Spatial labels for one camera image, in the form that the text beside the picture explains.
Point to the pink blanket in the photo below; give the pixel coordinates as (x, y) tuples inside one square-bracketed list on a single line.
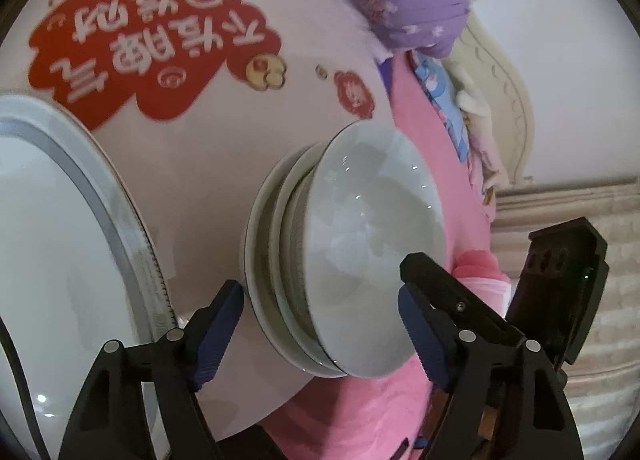
[(350, 415)]

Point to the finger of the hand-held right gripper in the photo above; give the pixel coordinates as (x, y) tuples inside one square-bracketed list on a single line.
[(460, 300)]

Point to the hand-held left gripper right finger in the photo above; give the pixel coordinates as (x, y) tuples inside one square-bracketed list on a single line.
[(425, 345)]

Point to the white plate with grey rim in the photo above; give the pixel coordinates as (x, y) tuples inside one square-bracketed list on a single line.
[(162, 280), (50, 240)]

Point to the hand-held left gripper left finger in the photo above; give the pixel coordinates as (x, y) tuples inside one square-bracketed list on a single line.
[(220, 335)]

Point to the cream carved headboard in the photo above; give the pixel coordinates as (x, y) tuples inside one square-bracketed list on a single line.
[(510, 105)]

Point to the cream plush toy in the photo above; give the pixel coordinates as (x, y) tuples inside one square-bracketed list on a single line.
[(480, 140)]

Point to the blue printed pillow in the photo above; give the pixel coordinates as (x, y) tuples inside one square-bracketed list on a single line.
[(440, 90)]

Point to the white porcelain bowl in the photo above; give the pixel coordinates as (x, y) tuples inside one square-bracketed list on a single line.
[(280, 200), (252, 250), (375, 220)]

